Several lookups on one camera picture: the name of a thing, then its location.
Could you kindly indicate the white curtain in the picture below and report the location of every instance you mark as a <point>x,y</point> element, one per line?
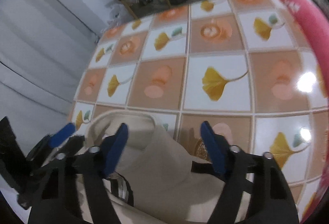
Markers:
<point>45,48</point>

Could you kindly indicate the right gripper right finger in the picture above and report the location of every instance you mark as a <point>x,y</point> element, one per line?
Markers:
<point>271,200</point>

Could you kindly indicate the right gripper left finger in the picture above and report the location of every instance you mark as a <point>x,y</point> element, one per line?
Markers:
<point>56,199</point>

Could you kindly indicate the orange tile pattern bed sheet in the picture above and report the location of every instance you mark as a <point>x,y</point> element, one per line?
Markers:
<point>244,66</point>

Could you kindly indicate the beige zip jacket black trim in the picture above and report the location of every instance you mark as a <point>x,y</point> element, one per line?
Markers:
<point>153,181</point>

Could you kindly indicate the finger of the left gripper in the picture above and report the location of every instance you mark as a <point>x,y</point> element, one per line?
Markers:
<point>60,134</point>
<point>68,148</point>

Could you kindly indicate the pink floral blanket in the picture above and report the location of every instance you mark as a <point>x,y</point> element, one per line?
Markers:
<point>314,26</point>

